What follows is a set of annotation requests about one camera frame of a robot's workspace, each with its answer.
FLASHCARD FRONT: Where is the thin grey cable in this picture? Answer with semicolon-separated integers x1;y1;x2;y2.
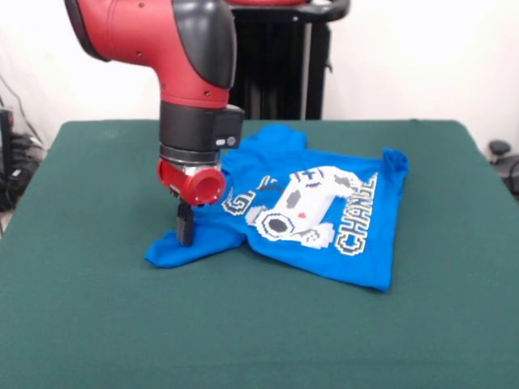
0;74;45;147

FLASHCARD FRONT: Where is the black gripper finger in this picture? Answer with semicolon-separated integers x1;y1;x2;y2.
182;204;195;248
176;200;188;243

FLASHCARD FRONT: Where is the black electronics box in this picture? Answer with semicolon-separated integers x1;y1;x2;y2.
0;107;17;177

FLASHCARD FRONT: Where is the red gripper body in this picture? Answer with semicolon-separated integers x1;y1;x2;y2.
156;158;227;208

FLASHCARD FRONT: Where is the blue t-shirt with white print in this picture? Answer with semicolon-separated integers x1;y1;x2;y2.
144;123;410;294

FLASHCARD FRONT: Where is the dark green table cloth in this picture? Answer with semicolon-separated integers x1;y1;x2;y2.
0;119;519;389

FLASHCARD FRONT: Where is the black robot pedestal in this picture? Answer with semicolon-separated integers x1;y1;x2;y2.
226;0;350;122

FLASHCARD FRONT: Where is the black cable tangle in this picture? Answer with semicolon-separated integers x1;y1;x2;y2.
0;133;47;212

